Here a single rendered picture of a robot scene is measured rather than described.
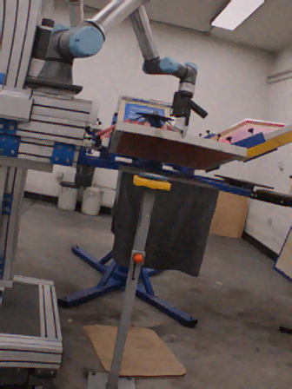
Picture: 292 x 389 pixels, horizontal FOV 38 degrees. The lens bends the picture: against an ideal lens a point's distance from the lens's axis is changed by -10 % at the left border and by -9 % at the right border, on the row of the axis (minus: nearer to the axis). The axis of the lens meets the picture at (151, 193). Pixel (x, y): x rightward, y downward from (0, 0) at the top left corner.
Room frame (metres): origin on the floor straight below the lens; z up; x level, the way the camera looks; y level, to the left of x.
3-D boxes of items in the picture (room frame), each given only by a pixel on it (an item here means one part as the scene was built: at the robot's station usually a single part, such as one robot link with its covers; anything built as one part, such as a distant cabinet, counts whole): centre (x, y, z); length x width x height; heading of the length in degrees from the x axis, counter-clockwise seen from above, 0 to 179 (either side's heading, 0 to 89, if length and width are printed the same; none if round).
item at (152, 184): (1.77, 0.01, 0.48); 0.22 x 0.22 x 0.96; 7
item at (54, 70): (1.72, 0.46, 1.31); 0.15 x 0.15 x 0.10
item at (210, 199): (2.05, -0.08, 0.74); 0.45 x 0.03 x 0.43; 97
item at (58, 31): (1.71, 0.46, 1.42); 0.13 x 0.12 x 0.14; 43
